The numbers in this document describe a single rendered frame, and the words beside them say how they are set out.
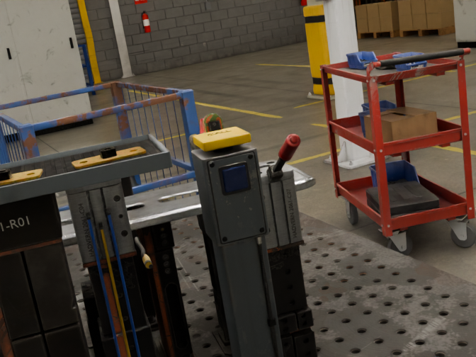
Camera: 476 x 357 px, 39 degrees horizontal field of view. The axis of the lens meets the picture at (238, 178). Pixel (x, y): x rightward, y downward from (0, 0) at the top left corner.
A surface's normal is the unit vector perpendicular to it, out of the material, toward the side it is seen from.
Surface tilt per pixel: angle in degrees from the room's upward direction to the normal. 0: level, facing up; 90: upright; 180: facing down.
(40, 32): 90
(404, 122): 90
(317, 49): 90
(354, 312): 0
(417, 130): 90
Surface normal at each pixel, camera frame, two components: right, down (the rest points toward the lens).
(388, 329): -0.15, -0.95
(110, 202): 0.28, 0.21
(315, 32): -0.87, 0.25
